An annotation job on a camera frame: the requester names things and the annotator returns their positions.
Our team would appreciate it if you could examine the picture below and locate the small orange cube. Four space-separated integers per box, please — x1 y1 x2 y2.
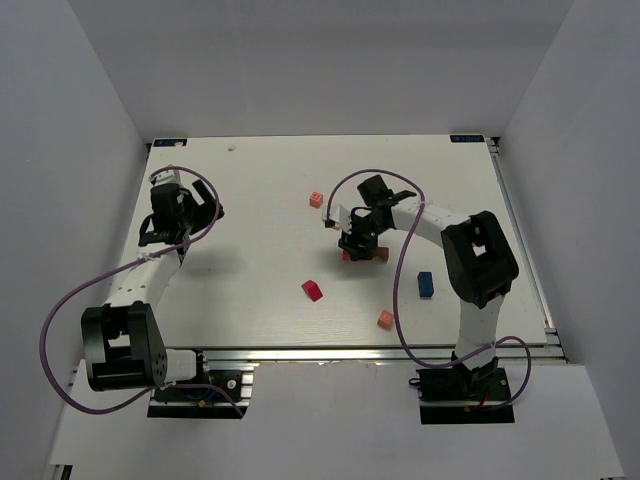
377 310 395 330

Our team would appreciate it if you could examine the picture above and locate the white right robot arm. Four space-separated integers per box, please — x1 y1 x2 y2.
323 169 519 379

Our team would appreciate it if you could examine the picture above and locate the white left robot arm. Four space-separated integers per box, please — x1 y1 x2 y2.
81 180 222 391

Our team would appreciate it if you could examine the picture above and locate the brown rectangular block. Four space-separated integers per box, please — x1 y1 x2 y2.
374 247 389 262

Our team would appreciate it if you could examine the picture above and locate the red roof-shaped block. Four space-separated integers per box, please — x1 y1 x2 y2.
301 280 323 302

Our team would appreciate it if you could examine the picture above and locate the blue rectangular block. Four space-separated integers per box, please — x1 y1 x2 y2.
417 272 434 299

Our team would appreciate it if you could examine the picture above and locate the orange cube with window print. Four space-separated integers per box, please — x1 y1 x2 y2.
309 192 324 208

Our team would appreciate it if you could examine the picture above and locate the blue label left corner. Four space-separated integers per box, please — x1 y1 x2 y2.
152 138 187 148

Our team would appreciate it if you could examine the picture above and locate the blue label corner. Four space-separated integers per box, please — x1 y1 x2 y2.
449 134 485 143
152 138 187 148

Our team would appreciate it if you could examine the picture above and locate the blue label right corner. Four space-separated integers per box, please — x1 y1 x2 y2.
449 134 485 143

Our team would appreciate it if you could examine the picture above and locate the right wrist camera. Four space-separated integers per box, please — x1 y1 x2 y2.
324 204 352 234

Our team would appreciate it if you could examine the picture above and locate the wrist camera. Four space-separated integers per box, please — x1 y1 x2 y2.
324 204 352 234
149 169 182 186

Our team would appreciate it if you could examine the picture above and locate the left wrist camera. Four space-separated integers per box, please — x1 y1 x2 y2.
149 169 182 186

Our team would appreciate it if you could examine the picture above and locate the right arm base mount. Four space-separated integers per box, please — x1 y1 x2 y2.
408 368 515 425

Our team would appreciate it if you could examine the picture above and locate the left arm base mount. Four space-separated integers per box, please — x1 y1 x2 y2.
147 362 256 420

